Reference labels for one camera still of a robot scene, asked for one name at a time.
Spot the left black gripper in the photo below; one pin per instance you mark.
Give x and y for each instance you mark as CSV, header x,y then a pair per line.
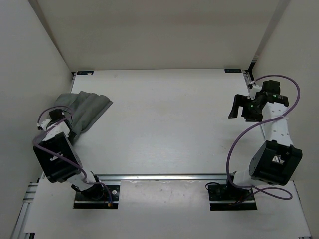
x,y
73,134

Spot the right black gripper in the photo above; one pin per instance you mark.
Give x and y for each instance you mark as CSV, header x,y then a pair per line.
x,y
239,100

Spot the grey pleated skirt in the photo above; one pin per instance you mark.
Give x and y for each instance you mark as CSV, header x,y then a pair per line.
x,y
86,108

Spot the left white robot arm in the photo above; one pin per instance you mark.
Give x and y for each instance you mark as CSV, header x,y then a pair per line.
x,y
58,159

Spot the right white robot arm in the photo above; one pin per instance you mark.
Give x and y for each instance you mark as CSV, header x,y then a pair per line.
x,y
276,160

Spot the right blue label sticker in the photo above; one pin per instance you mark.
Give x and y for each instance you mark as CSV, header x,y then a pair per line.
x,y
232,71

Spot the blue label sticker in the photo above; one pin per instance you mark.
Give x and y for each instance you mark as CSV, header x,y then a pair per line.
x,y
85,72
232,71

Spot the left blue label sticker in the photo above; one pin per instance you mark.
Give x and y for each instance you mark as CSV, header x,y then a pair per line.
x,y
85,72

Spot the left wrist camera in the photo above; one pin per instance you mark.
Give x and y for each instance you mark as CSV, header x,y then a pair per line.
x,y
43,125

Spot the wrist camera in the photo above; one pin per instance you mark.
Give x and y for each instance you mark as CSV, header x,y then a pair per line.
x,y
43,125
253,88

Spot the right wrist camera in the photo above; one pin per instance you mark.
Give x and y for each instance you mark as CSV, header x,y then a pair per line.
x,y
253,88

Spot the right aluminium side rail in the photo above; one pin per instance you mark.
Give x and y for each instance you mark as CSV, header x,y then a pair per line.
x,y
252,106

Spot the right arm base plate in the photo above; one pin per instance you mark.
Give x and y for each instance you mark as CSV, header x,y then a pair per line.
x,y
225,197

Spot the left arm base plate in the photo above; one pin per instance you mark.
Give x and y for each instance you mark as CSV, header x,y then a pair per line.
x,y
101,201

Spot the aluminium front rail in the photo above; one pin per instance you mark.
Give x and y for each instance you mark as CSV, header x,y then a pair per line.
x,y
161,177

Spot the left aluminium frame rail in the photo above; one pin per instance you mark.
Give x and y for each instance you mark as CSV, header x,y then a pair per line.
x,y
20,224

